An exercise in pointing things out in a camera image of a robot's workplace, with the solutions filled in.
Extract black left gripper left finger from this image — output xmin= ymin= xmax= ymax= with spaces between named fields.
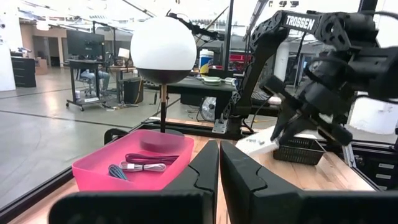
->
xmin=146 ymin=140 xmax=220 ymax=224

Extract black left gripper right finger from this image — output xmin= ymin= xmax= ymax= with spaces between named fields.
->
xmin=220 ymin=141 xmax=308 ymax=224

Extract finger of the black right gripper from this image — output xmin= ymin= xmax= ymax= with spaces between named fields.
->
xmin=269 ymin=106 xmax=297 ymax=143
xmin=279 ymin=119 xmax=315 ymax=146

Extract white booklet with black print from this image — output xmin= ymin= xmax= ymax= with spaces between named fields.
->
xmin=235 ymin=125 xmax=318 ymax=156

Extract white cable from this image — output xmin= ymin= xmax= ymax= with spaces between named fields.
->
xmin=119 ymin=161 xmax=167 ymax=172

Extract purple cable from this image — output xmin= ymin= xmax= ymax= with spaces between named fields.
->
xmin=124 ymin=152 xmax=180 ymax=166

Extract teal braided cable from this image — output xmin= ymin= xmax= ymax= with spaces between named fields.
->
xmin=108 ymin=164 xmax=129 ymax=181

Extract pink plastic bin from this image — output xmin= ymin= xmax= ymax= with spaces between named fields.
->
xmin=72 ymin=129 xmax=195 ymax=192

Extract black perforated plastic basket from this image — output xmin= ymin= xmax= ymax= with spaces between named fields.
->
xmin=272 ymin=136 xmax=326 ymax=166

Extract small floor fan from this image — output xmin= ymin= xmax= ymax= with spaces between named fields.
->
xmin=200 ymin=96 xmax=218 ymax=122

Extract red tool cabinet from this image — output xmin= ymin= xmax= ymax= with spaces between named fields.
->
xmin=228 ymin=53 xmax=252 ymax=72

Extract pale stacked bowls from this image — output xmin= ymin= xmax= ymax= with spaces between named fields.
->
xmin=201 ymin=76 xmax=222 ymax=86

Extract black desk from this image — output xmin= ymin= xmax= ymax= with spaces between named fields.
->
xmin=167 ymin=73 xmax=280 ymax=119

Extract white plastic bucket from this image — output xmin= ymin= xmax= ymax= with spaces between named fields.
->
xmin=198 ymin=49 xmax=215 ymax=75

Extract black computer case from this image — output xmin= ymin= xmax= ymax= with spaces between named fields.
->
xmin=123 ymin=77 xmax=144 ymax=105

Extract person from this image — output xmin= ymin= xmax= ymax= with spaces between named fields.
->
xmin=76 ymin=68 xmax=111 ymax=93

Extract black wheeled monitor cart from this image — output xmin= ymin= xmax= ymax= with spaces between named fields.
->
xmin=65 ymin=58 xmax=106 ymax=112

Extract black monitor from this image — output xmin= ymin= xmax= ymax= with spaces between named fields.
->
xmin=66 ymin=29 xmax=106 ymax=58

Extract black drawer cabinet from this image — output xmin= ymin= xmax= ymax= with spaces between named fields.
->
xmin=11 ymin=55 xmax=37 ymax=88

